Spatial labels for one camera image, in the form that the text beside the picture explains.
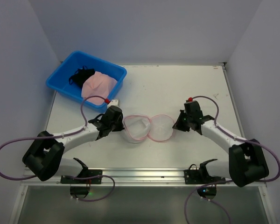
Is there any white mesh laundry bag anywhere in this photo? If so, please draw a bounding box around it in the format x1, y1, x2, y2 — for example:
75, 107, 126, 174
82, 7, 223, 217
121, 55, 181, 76
121, 114, 174, 144

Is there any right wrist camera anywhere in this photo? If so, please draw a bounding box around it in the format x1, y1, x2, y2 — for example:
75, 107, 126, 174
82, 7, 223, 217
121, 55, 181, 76
184, 97, 197, 105

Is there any blue plastic bin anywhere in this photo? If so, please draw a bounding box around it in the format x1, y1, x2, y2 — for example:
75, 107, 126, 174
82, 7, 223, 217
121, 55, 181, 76
46, 51, 127, 112

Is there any base mount plate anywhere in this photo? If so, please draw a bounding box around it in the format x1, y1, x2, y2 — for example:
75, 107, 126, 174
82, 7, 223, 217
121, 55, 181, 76
183, 164, 203, 185
60, 169, 103, 184

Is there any black bra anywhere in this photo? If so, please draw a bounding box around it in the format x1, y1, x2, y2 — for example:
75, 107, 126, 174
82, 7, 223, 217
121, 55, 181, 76
69, 66, 95, 89

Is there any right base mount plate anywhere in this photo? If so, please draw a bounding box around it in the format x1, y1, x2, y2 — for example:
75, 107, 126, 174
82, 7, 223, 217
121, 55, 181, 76
183, 164, 203, 185

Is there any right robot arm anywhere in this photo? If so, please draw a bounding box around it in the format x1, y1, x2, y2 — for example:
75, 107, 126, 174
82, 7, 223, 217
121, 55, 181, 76
173, 100, 269, 187

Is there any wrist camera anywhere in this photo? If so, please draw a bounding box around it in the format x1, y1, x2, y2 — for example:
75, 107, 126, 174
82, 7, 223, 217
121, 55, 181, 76
105, 98, 119, 108
184, 97, 197, 105

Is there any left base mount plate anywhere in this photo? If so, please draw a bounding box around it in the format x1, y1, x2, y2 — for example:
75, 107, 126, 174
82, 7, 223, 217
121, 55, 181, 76
60, 169, 103, 184

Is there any aluminium rail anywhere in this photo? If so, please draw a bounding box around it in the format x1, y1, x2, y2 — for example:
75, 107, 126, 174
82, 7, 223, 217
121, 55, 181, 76
21, 169, 266, 187

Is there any pink bra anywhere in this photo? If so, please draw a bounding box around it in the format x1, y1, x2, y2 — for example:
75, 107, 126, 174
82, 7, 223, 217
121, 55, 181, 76
81, 71, 117, 98

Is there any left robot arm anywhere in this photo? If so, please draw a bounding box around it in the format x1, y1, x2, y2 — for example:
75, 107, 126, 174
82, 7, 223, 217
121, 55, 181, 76
22, 105, 124, 182

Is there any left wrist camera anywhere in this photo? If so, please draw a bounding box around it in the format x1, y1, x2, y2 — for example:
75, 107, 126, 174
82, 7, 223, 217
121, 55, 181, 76
105, 98, 119, 108

